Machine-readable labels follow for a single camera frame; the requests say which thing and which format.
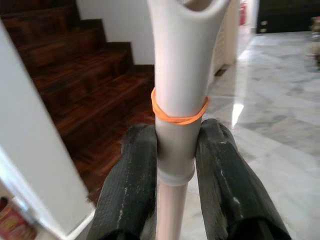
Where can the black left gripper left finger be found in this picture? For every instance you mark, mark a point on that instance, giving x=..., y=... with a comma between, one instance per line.
x=130, y=190

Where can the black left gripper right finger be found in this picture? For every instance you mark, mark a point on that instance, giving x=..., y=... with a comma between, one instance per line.
x=237, y=190

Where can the orange rubber band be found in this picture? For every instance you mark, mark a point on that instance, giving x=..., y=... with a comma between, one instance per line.
x=162, y=113

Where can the dark wooden staircase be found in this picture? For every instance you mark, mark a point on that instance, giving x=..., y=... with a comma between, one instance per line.
x=82, y=82

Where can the cream louvred door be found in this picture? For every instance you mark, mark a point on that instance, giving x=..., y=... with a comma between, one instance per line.
x=226, y=50

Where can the red fire extinguisher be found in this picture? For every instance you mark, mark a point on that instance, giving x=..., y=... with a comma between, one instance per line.
x=242, y=12

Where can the black cabinet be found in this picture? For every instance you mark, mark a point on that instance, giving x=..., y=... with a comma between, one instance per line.
x=285, y=15

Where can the brass vase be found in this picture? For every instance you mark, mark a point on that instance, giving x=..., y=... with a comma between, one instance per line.
x=316, y=23

